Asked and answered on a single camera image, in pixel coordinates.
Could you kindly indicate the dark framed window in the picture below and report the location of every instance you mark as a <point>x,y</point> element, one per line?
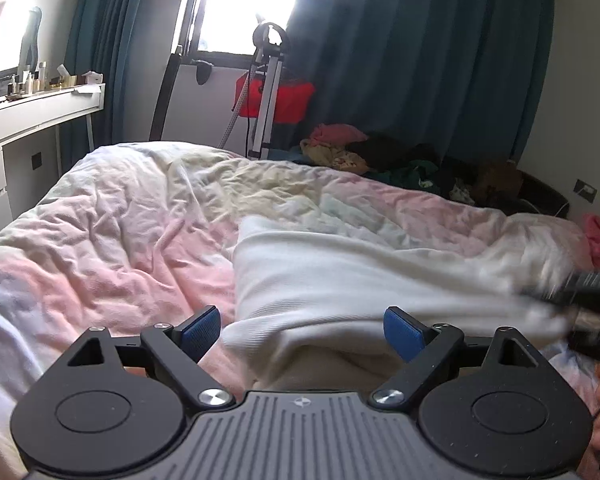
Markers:
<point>250,5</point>

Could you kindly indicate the grey wall socket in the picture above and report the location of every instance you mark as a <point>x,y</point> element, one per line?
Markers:
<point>586,191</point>

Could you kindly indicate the black clothing pile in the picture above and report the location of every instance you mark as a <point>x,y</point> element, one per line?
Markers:
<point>385,152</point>

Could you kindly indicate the garment steamer stand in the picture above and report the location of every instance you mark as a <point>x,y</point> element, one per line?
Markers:
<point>266,105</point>

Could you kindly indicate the wide blue curtain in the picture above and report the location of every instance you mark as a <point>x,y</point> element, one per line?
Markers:
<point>420,45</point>

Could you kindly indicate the tall white black panel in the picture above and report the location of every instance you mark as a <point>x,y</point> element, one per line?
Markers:
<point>162,105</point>

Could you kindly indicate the pink white duvet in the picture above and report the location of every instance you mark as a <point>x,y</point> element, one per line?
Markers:
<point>130,220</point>

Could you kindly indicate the beige yellow cloth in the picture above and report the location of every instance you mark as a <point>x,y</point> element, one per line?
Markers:
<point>340,160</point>

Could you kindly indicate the pink cloth bundle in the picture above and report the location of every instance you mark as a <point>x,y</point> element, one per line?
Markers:
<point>337,134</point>

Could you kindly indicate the white patterned cloth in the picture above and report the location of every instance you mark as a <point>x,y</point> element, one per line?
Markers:
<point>462,192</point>

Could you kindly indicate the cream white knit garment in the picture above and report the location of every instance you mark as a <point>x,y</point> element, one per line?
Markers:
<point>355,285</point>

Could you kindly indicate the black steamer nozzle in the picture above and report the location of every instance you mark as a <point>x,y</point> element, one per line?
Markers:
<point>202,72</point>

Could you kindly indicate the row of cosmetic bottles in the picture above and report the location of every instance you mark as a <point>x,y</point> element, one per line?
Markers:
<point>27,82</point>

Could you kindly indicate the dark wall socket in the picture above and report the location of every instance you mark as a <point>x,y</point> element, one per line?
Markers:
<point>37,161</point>

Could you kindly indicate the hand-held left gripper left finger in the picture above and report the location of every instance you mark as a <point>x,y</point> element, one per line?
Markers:
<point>200,332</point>

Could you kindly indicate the white tissue box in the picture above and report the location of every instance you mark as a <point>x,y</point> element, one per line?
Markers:
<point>92,79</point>

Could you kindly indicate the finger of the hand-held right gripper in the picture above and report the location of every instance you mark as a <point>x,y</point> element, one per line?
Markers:
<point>590,287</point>

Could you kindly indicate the white vanity desk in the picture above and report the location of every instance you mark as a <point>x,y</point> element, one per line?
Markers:
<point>25,125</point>

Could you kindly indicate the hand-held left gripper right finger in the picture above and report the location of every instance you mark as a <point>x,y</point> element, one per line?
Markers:
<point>405,332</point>

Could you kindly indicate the red cloth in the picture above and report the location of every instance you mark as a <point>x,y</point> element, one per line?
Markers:
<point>292,102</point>

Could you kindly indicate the narrow blue curtain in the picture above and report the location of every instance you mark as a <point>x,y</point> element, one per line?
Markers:
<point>120,35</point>

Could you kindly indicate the brown cardboard box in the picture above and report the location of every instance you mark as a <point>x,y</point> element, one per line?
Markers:
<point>497,180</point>

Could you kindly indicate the green garment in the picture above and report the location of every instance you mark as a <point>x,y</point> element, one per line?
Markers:
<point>410,172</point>

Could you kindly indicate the white framed mirror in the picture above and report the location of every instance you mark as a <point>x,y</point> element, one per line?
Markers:
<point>10,45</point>

